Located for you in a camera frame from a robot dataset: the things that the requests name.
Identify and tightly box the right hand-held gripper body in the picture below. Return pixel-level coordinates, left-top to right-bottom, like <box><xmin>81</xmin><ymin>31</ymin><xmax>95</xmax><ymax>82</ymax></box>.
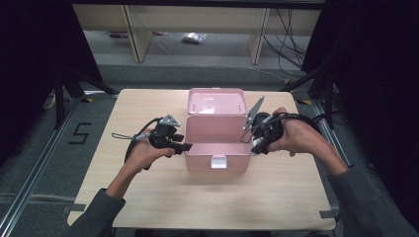
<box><xmin>242</xmin><ymin>95</ymin><xmax>285</xmax><ymax>149</ymax></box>

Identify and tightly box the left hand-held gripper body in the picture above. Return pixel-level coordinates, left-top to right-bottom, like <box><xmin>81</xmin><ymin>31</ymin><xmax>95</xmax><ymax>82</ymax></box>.
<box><xmin>147</xmin><ymin>114</ymin><xmax>186</xmax><ymax>153</ymax></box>

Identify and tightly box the pink storage box white handle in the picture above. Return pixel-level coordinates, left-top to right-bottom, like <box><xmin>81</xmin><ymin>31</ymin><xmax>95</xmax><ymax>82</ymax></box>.
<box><xmin>183</xmin><ymin>87</ymin><xmax>254</xmax><ymax>174</ymax></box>

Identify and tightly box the person's left hand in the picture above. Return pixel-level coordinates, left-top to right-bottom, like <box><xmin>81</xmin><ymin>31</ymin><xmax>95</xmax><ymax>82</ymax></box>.
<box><xmin>126</xmin><ymin>127</ymin><xmax>176</xmax><ymax>173</ymax></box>

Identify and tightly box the person's right hand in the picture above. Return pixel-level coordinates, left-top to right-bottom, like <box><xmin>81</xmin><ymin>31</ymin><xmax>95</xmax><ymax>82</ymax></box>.
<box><xmin>267</xmin><ymin>107</ymin><xmax>328</xmax><ymax>158</ymax></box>

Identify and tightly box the black metal stand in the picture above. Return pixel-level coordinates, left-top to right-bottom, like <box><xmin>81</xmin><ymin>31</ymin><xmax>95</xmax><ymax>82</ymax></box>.
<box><xmin>279</xmin><ymin>63</ymin><xmax>336</xmax><ymax>130</ymax></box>
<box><xmin>53</xmin><ymin>64</ymin><xmax>119</xmax><ymax>130</ymax></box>

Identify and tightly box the grey tape strip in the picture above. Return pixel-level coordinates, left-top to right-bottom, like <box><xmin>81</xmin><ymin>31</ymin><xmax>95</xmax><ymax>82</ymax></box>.
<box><xmin>318</xmin><ymin>209</ymin><xmax>338</xmax><ymax>219</ymax></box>
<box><xmin>61</xmin><ymin>203</ymin><xmax>87</xmax><ymax>213</ymax></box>

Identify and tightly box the clear plastic bag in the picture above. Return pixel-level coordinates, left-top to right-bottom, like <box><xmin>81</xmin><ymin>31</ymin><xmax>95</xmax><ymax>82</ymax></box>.
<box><xmin>181</xmin><ymin>32</ymin><xmax>208</xmax><ymax>44</ymax></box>

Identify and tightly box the white power strip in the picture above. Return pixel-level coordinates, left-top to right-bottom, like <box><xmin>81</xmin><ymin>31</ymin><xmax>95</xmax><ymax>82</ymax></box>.
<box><xmin>42</xmin><ymin>93</ymin><xmax>57</xmax><ymax>111</ymax></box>

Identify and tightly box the black curtain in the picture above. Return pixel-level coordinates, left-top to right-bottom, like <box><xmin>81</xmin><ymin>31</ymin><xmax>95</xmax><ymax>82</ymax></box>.
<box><xmin>300</xmin><ymin>0</ymin><xmax>419</xmax><ymax>231</ymax></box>
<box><xmin>0</xmin><ymin>0</ymin><xmax>104</xmax><ymax>166</ymax></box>

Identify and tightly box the right gripper thin grey cable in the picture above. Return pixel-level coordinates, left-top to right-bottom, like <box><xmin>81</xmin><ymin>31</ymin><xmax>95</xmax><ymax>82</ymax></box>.
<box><xmin>239</xmin><ymin>120</ymin><xmax>265</xmax><ymax>144</ymax></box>

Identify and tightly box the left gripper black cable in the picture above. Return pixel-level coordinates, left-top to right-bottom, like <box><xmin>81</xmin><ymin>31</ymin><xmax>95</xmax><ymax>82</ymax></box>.
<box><xmin>124</xmin><ymin>117</ymin><xmax>164</xmax><ymax>165</ymax></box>

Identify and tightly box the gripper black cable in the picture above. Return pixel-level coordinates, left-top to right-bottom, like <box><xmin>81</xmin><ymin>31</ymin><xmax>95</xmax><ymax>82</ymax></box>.
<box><xmin>124</xmin><ymin>117</ymin><xmax>164</xmax><ymax>165</ymax></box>
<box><xmin>276</xmin><ymin>112</ymin><xmax>323</xmax><ymax>133</ymax></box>

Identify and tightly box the left gripper grey plug cable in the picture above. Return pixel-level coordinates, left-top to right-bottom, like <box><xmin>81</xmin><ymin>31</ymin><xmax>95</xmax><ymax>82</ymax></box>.
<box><xmin>111</xmin><ymin>131</ymin><xmax>152</xmax><ymax>142</ymax></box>

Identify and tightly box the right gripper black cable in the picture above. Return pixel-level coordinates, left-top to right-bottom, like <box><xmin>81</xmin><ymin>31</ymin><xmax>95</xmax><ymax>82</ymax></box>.
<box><xmin>276</xmin><ymin>112</ymin><xmax>323</xmax><ymax>133</ymax></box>

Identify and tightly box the metal floor rail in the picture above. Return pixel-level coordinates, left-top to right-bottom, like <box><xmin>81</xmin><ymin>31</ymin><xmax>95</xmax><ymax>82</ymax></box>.
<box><xmin>310</xmin><ymin>100</ymin><xmax>387</xmax><ymax>237</ymax></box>
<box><xmin>0</xmin><ymin>97</ymin><xmax>84</xmax><ymax>237</ymax></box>

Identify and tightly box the bundle of black floor cables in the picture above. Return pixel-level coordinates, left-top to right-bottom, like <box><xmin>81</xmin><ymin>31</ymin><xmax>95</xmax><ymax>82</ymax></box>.
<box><xmin>262</xmin><ymin>8</ymin><xmax>308</xmax><ymax>79</ymax></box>

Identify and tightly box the light wooden desk frame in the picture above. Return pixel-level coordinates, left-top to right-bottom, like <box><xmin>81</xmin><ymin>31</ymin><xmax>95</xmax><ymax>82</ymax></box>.
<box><xmin>72</xmin><ymin>4</ymin><xmax>322</xmax><ymax>66</ymax></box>

